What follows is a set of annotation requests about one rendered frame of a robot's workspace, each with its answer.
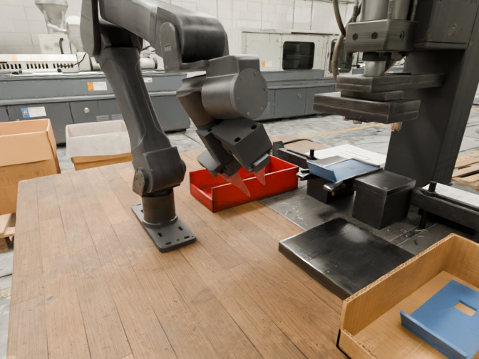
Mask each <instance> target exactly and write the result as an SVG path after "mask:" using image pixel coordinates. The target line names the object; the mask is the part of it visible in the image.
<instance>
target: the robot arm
mask: <svg viewBox="0 0 479 359"><path fill-rule="evenodd" d="M98 4H99V11H100V16H101V17H98ZM80 35H81V41H82V44H83V47H84V49H85V51H86V53H87V54H88V55H89V56H94V58H95V61H96V63H99V66H100V67H101V70H102V71H103V72H104V74H105V76H106V78H107V79H108V81H109V83H110V85H111V87H112V89H113V92H114V94H115V97H116V100H117V102H118V106H119V108H120V111H121V114H122V116H123V119H124V122H125V126H126V128H127V131H128V136H129V139H130V148H131V151H130V153H131V155H132V158H133V161H132V165H133V169H134V170H135V174H134V178H133V186H132V190H133V192H134V193H136V194H137V195H139V196H140V197H141V200H142V202H140V203H137V204H132V205H131V210H132V212H133V213H134V215H135V216H136V218H137V219H138V221H139V222H140V224H141V225H142V227H143V228H144V230H145V231H146V232H147V234H148V236H149V237H150V238H151V240H152V241H153V243H154V245H155V246H156V247H157V249H158V250H159V252H160V253H167V252H169V251H173V250H175V249H179V248H181V247H184V246H187V245H190V244H194V243H195V242H196V235H195V234H194V233H193V232H192V230H191V229H190V228H189V227H188V226H187V225H186V224H185V223H184V222H183V221H182V220H181V219H180V218H179V216H178V215H177V212H176V213H175V198H174V189H173V187H178V186H180V183H181V182H183V180H184V178H185V173H186V164H185V162H184V160H183V159H182V158H181V157H180V154H179V152H178V149H177V146H174V147H172V145H171V143H170V139H169V138H168V137H167V136H166V134H165V132H164V130H163V129H162V127H161V125H160V122H159V120H158V117H157V115H156V113H155V109H154V107H153V104H152V101H151V99H150V96H149V93H148V89H147V87H146V85H145V81H144V78H143V74H142V70H141V66H140V54H141V52H142V49H143V39H145V40H146V41H147V42H148V43H149V44H150V46H151V47H152V48H154V49H155V54H156V55H158V56H159V57H161V58H162V59H163V65H164V69H165V73H178V72H197V71H206V73H205V74H202V75H198V76H193V77H189V78H183V79H182V86H181V87H180V88H179V89H178V90H177V91H176V97H177V99H178V100H179V101H180V103H181V105H182V106H183V107H184V109H185V111H186V113H187V114H188V115H189V117H190V119H191V120H192V122H193V123H194V125H195V127H196V128H197V130H196V131H195V132H196V133H197V135H198V136H199V138H200V139H201V141H202V142H203V144H204V145H205V147H206V148H207V149H206V150H205V151H204V152H203V153H202V154H200V155H199V156H197V161H198V162H199V163H200V165H201V166H203V167H205V168H206V169H207V170H208V171H209V172H210V174H211V175H212V176H213V177H218V174H219V175H220V176H222V177H223V178H224V179H225V180H227V181H228V182H229V183H231V184H233V185H235V186H236V187H239V188H240V189H241V190H242V191H243V192H244V193H245V194H246V195H247V196H248V197H250V193H249V191H248V189H247V187H246V186H245V184H244V182H243V180H242V178H241V177H240V174H239V173H238V172H237V171H238V170H239V169H240V168H242V167H243V168H245V169H246V171H248V173H254V174H255V176H256V177H257V179H258V180H259V181H260V182H261V183H262V184H263V185H265V174H264V171H265V166H267V165H268V164H269V154H270V150H271V149H272V148H273V145H272V142H271V140H270V139H269V136H268V134H267V132H266V130H265V129H264V126H263V124H261V123H258V122H256V121H253V120H250V119H255V118H258V117H259V116H260V115H261V114H262V113H263V112H264V110H265V108H266V106H267V101H268V87H267V82H266V80H265V79H264V76H263V75H262V74H261V71H260V60H259V56H258V55H254V54H232V55H230V52H229V44H228V37H227V33H226V31H225V28H224V26H223V24H222V22H221V21H220V20H219V19H218V18H216V17H214V16H211V15H209V14H205V13H203V12H201V11H192V10H189V9H186V8H184V7H181V6H176V5H173V4H169V3H166V2H164V1H161V0H82V3H81V18H80ZM217 173H218V174H217Z"/></svg>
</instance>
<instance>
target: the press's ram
mask: <svg viewBox="0 0 479 359"><path fill-rule="evenodd" d="M391 55H392V52H387V55H386V56H379V52H376V51H374V52H363V55H362V61H365V68H364V74H357V75H342V76H337V77H336V90H340V91H341V92H335V93H319V94H314V101H313V109H312V110H313V111H317V112H321V113H328V114H332V115H340V116H343V117H342V119H343V121H344V122H348V121H350V120H353V124H356V125H360V124H362V123H372V122H375V123H381V124H386V125H387V124H391V130H392V131H394V132H398V131H400V130H401V127H402V123H403V121H407V120H413V119H417V117H418V110H419V107H420V104H421V100H416V99H410V98H403V91H401V90H410V89H417V88H431V87H438V86H443V81H444V78H445V73H413V72H403V73H385V68H386V62H387V61H390V60H391Z"/></svg>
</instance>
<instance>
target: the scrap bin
mask: <svg viewBox="0 0 479 359"><path fill-rule="evenodd" d="M237 172H238V173H239V175H240V177H241V178H242V180H243V182H244V184H245V186H246V187H247V189H248V191H249V193H250V197H248V196H247V195H246V194H245V193H244V192H243V191H242V190H241V189H240V188H239V187H236V186H235V185H233V184H231V183H229V182H228V181H227V180H225V179H224V178H223V177H222V176H220V175H219V174H218V173H217V174H218V177H213V176H212V175H211V174H210V172H209V171H208V170H207V169H206V168H204V169H201V170H194V171H190V172H189V181H190V194H191V195H192V196H193V197H194V198H195V199H197V200H198V201H199V202H200V203H202V204H203V205H204V206H205V207H207V208H208V209H209V210H210V211H211V212H212V213H215V212H219V211H222V210H225V209H229V208H232V207H236V206H239V205H242V204H246V203H249V202H253V201H256V200H258V199H263V198H265V197H270V196H272V195H275V194H279V193H282V192H286V191H289V190H292V189H296V188H297V187H298V179H299V178H298V177H297V175H296V174H297V173H298V172H299V166H297V165H294V164H292V163H290V162H287V161H284V160H281V159H279V158H277V157H274V156H272V155H269V164H268V165H267V166H265V171H264V174H265V185H263V184H262V183H261V182H260V181H259V180H258V179H257V177H256V176H255V174H254V173H248V171H246V169H245V168H243V167H242V168H240V169H239V170H238V171H237Z"/></svg>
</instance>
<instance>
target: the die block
mask: <svg viewBox="0 0 479 359"><path fill-rule="evenodd" d="M330 182H331V181H329V180H327V179H324V178H322V177H318V178H316V179H310V180H308V182H307V195H309V196H310V197H313V198H315V199H317V200H319V201H320V202H323V203H325V204H328V203H331V202H334V201H336V200H339V199H342V198H345V197H348V196H350V195H353V194H354V191H356V196H355V200H354V209H353V214H352V217H353V218H355V219H358V220H359V221H361V222H363V223H365V224H368V225H369V226H372V227H374V228H376V229H378V230H381V229H383V228H385V227H387V226H389V225H391V224H393V223H395V222H397V221H399V220H401V219H403V218H405V217H407V216H408V211H409V207H410V204H409V203H408V195H409V192H410V189H412V188H414V186H415V185H413V186H410V187H407V188H405V189H402V190H400V191H398V192H395V193H393V194H390V195H388V196H385V195H383V194H380V193H378V192H375V191H372V190H370V189H367V188H365V187H362V186H359V185H357V184H353V187H352V188H350V189H346V190H344V191H341V192H340V193H338V194H336V195H334V196H333V195H331V193H332V192H330V191H328V190H325V189H324V185H325V184H327V183H330Z"/></svg>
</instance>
